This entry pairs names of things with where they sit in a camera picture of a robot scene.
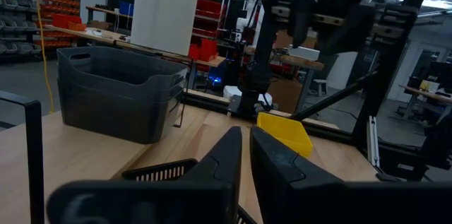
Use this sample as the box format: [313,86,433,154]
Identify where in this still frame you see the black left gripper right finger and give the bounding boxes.
[249,126,452,224]

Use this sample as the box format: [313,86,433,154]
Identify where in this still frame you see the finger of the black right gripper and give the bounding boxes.
[316,4,377,56]
[287,0,316,49]

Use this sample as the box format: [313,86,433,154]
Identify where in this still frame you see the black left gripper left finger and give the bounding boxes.
[45,126,244,224]

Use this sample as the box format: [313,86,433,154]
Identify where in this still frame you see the black slotted plastic basket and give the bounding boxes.
[121,158,199,182]
[235,205,259,224]

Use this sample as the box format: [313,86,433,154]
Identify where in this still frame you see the red storage bin stack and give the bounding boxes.
[187,38,219,62]

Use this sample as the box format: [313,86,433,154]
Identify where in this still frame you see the white building column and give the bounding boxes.
[326,50,359,91]

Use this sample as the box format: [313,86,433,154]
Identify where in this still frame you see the small wooden desk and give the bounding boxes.
[278,54,326,112]

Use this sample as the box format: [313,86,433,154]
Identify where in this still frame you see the white stool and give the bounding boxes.
[312,78,328,97]

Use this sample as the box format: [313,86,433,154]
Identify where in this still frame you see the brown cardboard box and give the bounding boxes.
[268,78,304,114]

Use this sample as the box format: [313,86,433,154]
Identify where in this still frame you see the red bin shelving rack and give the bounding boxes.
[192,0,227,40]

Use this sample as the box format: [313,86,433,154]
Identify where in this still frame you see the blue-lit device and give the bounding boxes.
[208,73,223,87]

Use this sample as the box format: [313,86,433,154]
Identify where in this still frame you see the white shade table lamp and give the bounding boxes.
[130,0,203,57]

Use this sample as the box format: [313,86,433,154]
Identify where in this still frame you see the long wooden workbench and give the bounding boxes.
[44,24,227,93]

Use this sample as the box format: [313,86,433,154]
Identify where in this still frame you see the blue storage bin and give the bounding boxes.
[118,1,135,16]

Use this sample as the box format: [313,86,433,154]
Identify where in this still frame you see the orange storage bins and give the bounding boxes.
[52,13,88,33]

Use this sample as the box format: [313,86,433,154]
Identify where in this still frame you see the parts rack with grey bins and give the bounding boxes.
[0,0,83,63]

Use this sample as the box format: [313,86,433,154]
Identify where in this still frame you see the white aluminium bracket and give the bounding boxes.
[367,114,381,168]

